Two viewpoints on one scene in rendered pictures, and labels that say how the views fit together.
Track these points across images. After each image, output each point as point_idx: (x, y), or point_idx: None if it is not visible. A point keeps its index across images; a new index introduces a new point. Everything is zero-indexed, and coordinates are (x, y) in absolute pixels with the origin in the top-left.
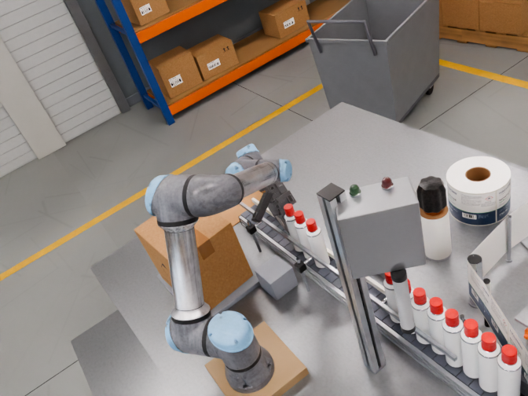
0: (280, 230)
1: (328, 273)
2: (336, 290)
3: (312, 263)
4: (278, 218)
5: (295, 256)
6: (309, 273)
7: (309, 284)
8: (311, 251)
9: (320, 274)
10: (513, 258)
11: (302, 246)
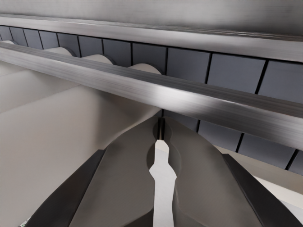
0: (157, 98)
1: (43, 46)
2: (9, 20)
3: (82, 50)
4: (191, 212)
5: (138, 40)
6: (88, 21)
7: (94, 5)
8: (2, 62)
9: (48, 31)
10: None
11: (11, 60)
